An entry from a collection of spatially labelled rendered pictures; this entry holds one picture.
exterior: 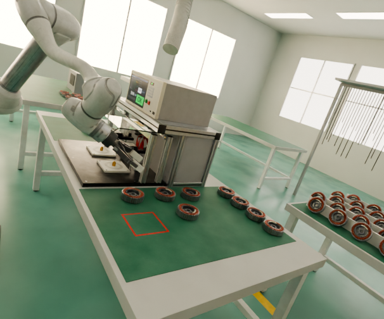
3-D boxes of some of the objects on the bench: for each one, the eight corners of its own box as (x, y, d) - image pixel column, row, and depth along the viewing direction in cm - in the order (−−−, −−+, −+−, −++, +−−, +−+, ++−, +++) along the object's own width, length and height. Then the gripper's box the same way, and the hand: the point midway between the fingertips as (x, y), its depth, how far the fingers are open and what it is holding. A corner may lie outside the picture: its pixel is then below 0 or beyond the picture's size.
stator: (120, 202, 128) (121, 195, 127) (120, 191, 138) (122, 185, 137) (143, 206, 131) (145, 199, 130) (142, 195, 141) (144, 188, 140)
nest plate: (92, 156, 167) (92, 154, 167) (85, 147, 178) (86, 145, 178) (115, 157, 176) (116, 155, 176) (108, 149, 187) (108, 147, 187)
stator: (166, 204, 139) (168, 198, 138) (149, 195, 143) (151, 188, 142) (178, 199, 149) (179, 192, 148) (161, 190, 153) (163, 184, 152)
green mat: (126, 282, 84) (126, 281, 84) (78, 189, 129) (78, 188, 129) (296, 241, 141) (296, 240, 141) (222, 186, 186) (222, 186, 186)
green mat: (54, 140, 180) (54, 140, 179) (41, 115, 225) (41, 114, 225) (173, 150, 237) (173, 150, 237) (144, 128, 282) (144, 128, 282)
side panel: (168, 187, 160) (182, 135, 151) (165, 185, 162) (179, 133, 153) (204, 187, 177) (219, 140, 168) (201, 185, 179) (216, 138, 170)
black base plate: (82, 187, 132) (82, 183, 131) (57, 142, 179) (58, 138, 179) (165, 185, 161) (165, 182, 160) (125, 147, 208) (125, 144, 207)
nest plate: (104, 172, 149) (104, 170, 149) (96, 161, 160) (97, 159, 160) (130, 173, 158) (130, 171, 158) (120, 162, 170) (121, 161, 169)
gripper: (102, 134, 133) (136, 161, 141) (97, 150, 110) (137, 181, 119) (113, 123, 132) (146, 151, 141) (109, 137, 109) (149, 169, 118)
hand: (140, 164), depth 129 cm, fingers open, 13 cm apart
